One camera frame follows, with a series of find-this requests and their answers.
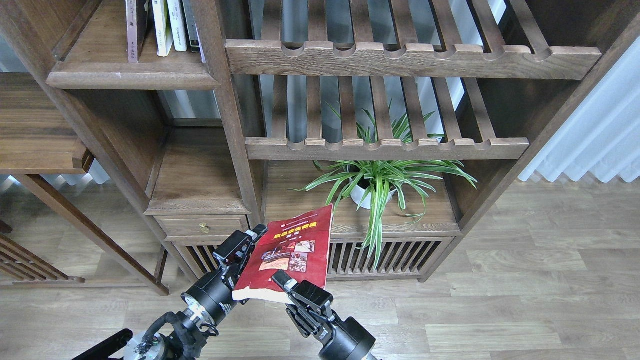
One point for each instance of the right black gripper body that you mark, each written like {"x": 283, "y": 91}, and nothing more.
{"x": 341, "y": 340}

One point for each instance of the spider plant in white pot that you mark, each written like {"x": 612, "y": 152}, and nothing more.
{"x": 379, "y": 179}

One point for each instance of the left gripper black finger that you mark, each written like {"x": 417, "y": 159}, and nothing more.
{"x": 238, "y": 247}

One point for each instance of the brass drawer knob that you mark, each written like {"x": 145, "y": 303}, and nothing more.
{"x": 203, "y": 228}

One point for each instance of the white curtain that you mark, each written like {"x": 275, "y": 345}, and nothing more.
{"x": 601, "y": 139}

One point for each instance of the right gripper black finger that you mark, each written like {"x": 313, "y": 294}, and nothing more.
{"x": 306, "y": 295}

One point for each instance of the red cover book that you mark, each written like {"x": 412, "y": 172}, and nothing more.
{"x": 299, "y": 246}

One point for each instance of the wooden side furniture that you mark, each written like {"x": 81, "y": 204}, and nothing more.
{"x": 37, "y": 142}

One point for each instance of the dark wooden bookshelf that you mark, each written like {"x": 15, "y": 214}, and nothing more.
{"x": 285, "y": 83}

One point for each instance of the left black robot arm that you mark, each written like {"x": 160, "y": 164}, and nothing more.
{"x": 183, "y": 335}

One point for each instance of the pale purple upright book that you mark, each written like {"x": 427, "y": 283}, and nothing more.
{"x": 198, "y": 48}

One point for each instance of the dark spine upright book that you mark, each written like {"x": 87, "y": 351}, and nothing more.
{"x": 191, "y": 26}

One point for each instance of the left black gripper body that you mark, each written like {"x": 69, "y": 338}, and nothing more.
{"x": 210, "y": 300}

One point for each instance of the white spine upright book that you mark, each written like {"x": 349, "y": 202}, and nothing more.
{"x": 178, "y": 24}

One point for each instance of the dark maroon book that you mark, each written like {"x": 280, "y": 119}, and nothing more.
{"x": 137, "y": 16}

